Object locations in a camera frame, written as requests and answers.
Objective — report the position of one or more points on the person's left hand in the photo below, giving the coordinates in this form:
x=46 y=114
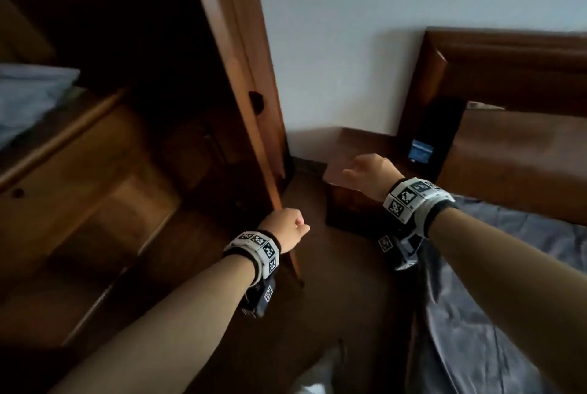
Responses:
x=284 y=228

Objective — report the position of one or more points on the person's right hand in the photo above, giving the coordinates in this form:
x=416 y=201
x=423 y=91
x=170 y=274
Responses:
x=373 y=173

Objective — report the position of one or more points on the brown wooden wardrobe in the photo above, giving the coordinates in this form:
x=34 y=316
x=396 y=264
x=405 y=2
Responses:
x=91 y=187

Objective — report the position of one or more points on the grey pillow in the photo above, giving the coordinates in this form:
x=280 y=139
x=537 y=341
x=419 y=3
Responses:
x=27 y=95

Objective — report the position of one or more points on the person's right forearm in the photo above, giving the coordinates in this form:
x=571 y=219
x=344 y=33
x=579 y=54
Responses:
x=518 y=283

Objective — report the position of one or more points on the person's left forearm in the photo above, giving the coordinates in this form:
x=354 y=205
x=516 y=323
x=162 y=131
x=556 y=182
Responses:
x=174 y=329

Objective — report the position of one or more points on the person's foot in grey sock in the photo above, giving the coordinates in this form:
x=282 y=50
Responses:
x=321 y=371

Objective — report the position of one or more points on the grey-blue bed sheet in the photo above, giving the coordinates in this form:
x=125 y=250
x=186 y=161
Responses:
x=463 y=325

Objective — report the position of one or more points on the white marker left wristband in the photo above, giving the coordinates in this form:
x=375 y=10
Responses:
x=257 y=251

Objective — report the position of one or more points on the white marker wristband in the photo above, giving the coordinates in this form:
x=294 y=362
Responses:
x=257 y=251
x=412 y=201

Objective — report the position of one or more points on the brown wooden nightstand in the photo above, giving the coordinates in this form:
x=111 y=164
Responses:
x=353 y=141

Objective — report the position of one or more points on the white marker right wristband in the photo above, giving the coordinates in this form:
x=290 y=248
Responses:
x=412 y=201

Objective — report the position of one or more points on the black device with blue screen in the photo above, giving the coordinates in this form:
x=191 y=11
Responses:
x=435 y=128

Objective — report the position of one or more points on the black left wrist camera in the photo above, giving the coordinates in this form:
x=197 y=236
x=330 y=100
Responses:
x=261 y=297

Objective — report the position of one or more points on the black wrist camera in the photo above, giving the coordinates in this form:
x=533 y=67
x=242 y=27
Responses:
x=403 y=249
x=261 y=297

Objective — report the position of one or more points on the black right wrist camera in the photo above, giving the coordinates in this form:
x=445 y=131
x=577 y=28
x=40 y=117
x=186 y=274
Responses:
x=403 y=249

